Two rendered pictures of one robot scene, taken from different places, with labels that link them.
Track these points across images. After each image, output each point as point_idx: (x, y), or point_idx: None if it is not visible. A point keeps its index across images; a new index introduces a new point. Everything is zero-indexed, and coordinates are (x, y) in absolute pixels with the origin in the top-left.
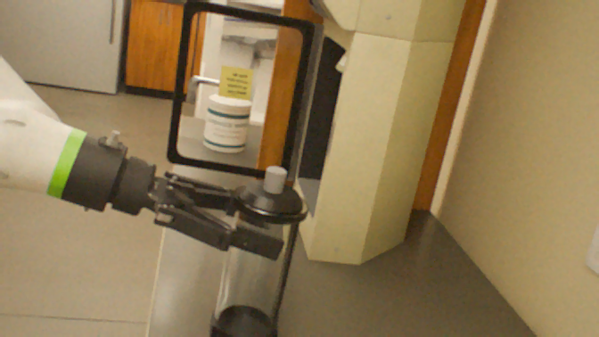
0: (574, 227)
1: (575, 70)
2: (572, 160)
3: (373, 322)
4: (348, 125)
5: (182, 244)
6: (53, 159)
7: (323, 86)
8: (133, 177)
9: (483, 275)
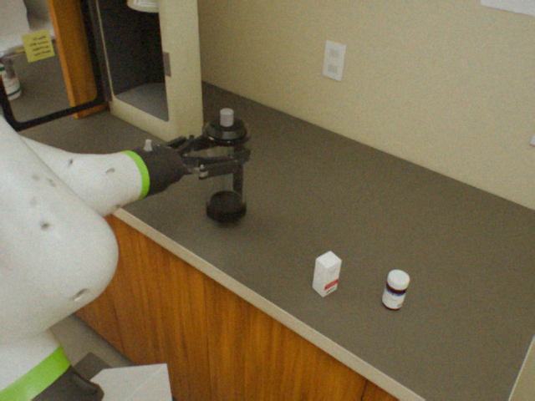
0: (308, 57)
1: None
2: (293, 18)
3: (249, 161)
4: (176, 50)
5: None
6: (139, 179)
7: (107, 21)
8: (174, 161)
9: (255, 102)
